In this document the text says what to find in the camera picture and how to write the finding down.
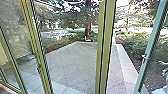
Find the green framed glass door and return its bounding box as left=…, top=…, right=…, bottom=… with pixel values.
left=19, top=0, right=118, bottom=94
left=133, top=0, right=168, bottom=94

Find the white garden bench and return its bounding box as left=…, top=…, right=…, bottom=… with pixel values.
left=83, top=36, right=93, bottom=43

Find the long green hedge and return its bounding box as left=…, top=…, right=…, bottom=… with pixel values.
left=41, top=29, right=98, bottom=54

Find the large tree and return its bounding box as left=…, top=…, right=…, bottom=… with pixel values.
left=56, top=0, right=101, bottom=39

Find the thin trunk tree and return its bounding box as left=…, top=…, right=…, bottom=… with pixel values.
left=114, top=0, right=161, bottom=34

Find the green shrub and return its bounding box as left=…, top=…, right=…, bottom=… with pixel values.
left=116, top=31, right=168, bottom=63

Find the green framed glass panel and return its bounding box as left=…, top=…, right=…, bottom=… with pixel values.
left=0, top=0, right=54, bottom=94

